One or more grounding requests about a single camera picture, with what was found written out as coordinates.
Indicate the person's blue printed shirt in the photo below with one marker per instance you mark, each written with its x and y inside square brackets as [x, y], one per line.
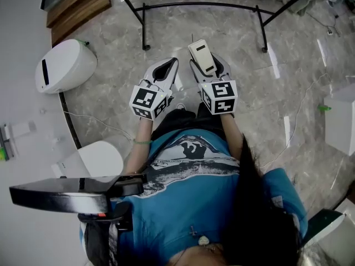
[172, 209]

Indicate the person's black trousers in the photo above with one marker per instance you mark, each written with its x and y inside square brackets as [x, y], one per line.
[177, 120]

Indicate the person's bare neck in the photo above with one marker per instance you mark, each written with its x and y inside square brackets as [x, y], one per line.
[194, 256]

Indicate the white box with black marks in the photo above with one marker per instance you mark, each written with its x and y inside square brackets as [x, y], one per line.
[341, 120]

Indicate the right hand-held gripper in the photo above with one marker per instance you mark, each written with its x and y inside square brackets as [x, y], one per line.
[219, 96]

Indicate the grey flat tool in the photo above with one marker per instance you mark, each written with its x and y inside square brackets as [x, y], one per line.
[7, 140]

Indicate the black flat mounted device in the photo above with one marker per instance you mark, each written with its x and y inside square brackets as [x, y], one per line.
[55, 195]

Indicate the small green plastic object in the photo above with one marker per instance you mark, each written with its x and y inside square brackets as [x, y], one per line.
[82, 42]
[324, 108]

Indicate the brown wooden steps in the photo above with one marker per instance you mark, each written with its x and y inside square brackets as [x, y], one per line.
[77, 12]

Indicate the person's left forearm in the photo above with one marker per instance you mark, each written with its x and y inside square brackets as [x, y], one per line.
[140, 154]

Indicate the beige rectangular device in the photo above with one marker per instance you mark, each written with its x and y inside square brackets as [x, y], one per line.
[202, 57]

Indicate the white power strip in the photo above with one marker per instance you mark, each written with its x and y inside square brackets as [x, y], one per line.
[330, 33]

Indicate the person's left shoe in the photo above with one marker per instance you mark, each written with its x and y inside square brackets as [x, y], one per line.
[180, 106]

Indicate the bright green small block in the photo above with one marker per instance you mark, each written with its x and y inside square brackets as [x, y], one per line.
[2, 154]

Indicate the white oval lidded bin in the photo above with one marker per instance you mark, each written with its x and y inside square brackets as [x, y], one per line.
[72, 65]

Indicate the white rounded appliance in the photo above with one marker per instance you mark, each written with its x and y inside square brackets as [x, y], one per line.
[102, 159]

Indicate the person's right forearm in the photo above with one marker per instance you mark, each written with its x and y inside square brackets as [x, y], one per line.
[231, 129]

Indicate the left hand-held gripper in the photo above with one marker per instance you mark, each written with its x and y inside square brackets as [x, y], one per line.
[144, 98]

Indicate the white and black appliance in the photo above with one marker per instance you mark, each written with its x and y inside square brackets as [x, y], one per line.
[324, 226]

